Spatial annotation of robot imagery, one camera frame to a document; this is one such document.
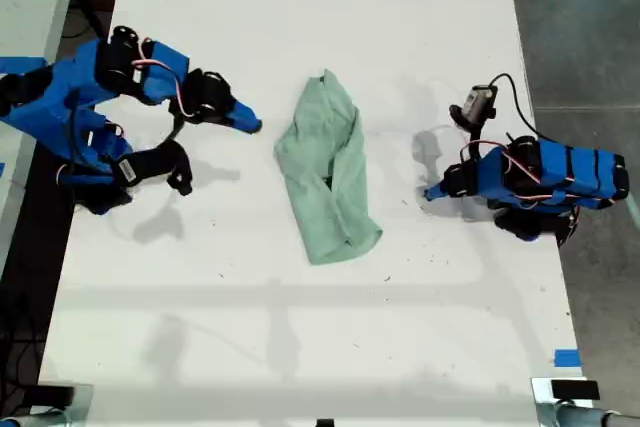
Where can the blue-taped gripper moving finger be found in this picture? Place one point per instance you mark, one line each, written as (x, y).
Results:
(440, 196)
(240, 124)

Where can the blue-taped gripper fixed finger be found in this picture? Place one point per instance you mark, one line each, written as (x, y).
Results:
(437, 188)
(247, 114)

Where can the pale green t-shirt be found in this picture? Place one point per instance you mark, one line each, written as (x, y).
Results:
(330, 172)

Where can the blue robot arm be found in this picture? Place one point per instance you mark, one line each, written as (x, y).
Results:
(565, 169)
(65, 97)

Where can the long blue tape strip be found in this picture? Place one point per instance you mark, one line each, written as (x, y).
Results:
(20, 64)

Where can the white side table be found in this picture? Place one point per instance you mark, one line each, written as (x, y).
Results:
(30, 2)

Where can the short blue tape strip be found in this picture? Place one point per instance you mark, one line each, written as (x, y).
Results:
(567, 358)

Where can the small black box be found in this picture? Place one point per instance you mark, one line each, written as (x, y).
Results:
(575, 390)
(55, 394)

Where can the grey metal pipe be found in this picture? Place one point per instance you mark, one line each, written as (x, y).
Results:
(30, 419)
(590, 417)

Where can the black camera box on stalk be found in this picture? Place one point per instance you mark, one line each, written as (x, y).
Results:
(475, 104)
(150, 164)

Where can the silver metal bracket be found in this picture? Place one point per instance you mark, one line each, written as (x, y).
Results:
(82, 404)
(542, 389)

